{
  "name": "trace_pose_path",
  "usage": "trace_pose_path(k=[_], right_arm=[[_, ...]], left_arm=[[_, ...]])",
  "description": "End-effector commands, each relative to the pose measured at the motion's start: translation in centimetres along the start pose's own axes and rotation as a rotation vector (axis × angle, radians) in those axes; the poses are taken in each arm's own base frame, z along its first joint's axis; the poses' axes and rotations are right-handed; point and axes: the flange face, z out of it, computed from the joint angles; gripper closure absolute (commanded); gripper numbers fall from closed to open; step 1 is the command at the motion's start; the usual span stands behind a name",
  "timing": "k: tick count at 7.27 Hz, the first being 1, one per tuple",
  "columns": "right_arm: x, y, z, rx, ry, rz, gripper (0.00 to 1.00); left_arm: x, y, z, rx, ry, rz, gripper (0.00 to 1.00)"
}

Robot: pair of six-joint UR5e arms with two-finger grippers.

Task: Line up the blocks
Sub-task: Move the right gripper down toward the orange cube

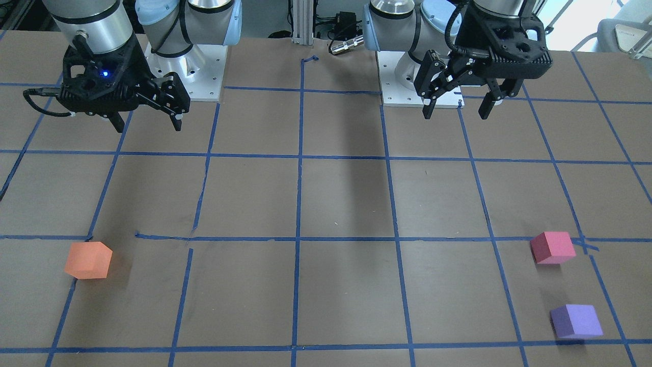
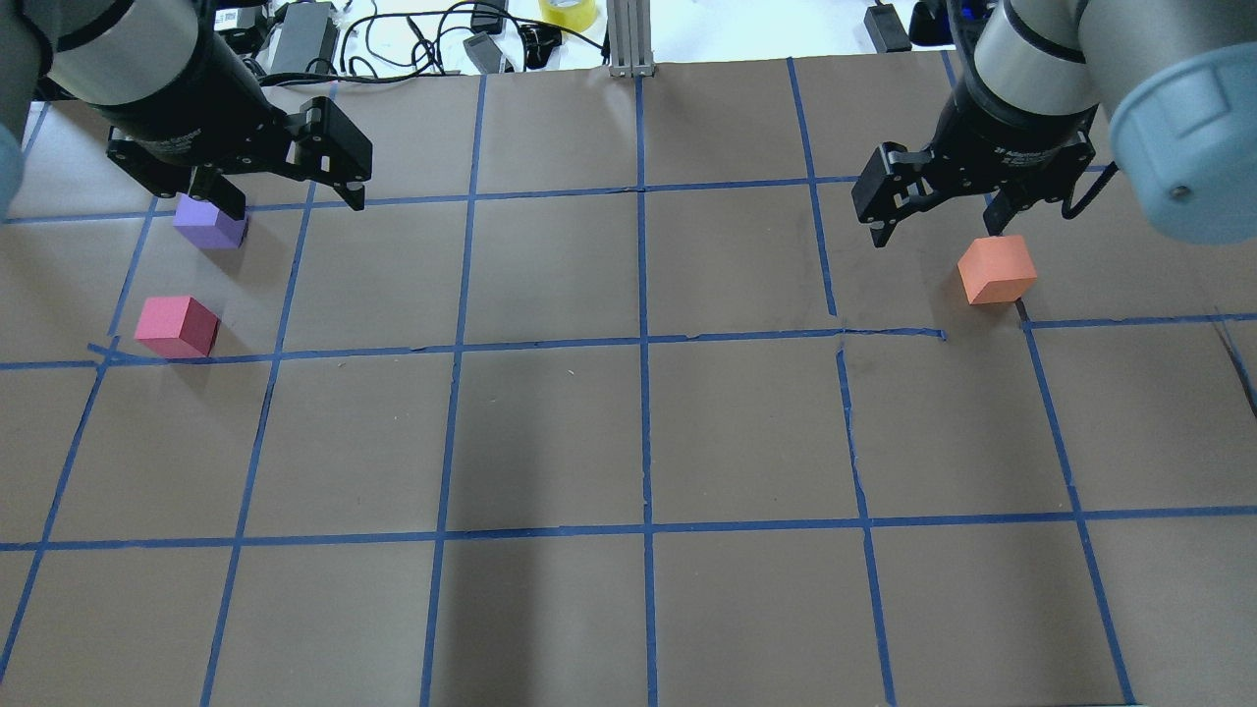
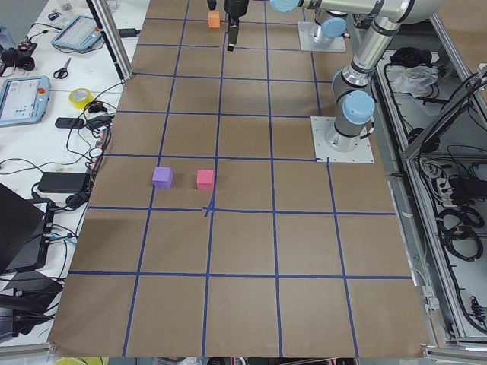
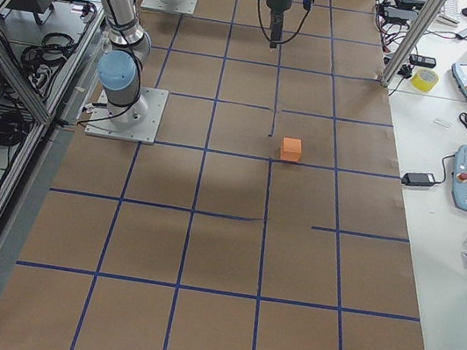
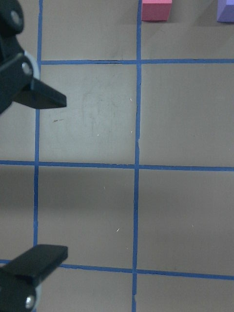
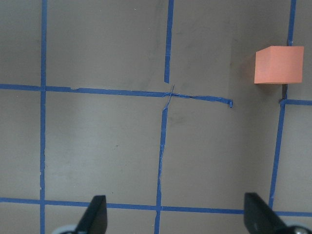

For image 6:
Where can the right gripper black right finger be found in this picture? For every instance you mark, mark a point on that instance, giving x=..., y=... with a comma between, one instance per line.
x=259, y=218

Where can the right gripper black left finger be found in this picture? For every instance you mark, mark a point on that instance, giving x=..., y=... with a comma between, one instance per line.
x=94, y=220

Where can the orange foam cube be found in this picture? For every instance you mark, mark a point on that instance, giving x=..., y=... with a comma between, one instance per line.
x=279, y=65

